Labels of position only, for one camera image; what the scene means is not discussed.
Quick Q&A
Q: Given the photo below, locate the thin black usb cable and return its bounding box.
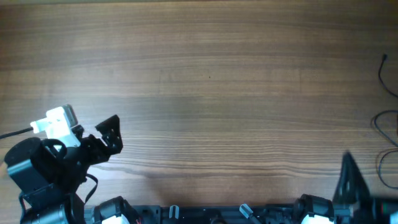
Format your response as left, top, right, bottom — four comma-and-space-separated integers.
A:
371, 54, 398, 190

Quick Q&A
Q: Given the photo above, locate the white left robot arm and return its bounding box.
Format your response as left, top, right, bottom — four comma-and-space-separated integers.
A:
19, 115, 123, 223

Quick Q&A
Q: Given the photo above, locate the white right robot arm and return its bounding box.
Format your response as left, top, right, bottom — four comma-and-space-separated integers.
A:
292, 152, 397, 224

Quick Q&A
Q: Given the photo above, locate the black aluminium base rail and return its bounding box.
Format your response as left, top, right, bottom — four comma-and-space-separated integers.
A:
83, 203, 352, 224

